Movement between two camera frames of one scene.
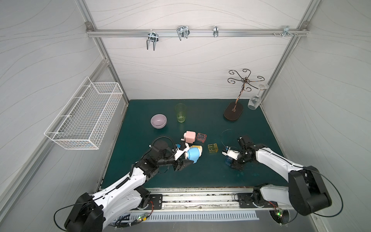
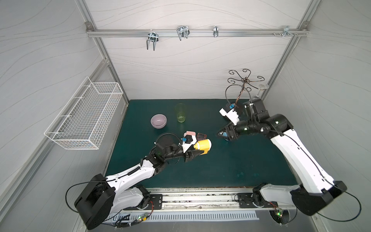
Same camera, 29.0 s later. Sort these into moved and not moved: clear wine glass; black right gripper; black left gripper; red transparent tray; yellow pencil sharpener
Moved: black right gripper; yellow pencil sharpener; black left gripper
Not moved: clear wine glass; red transparent tray
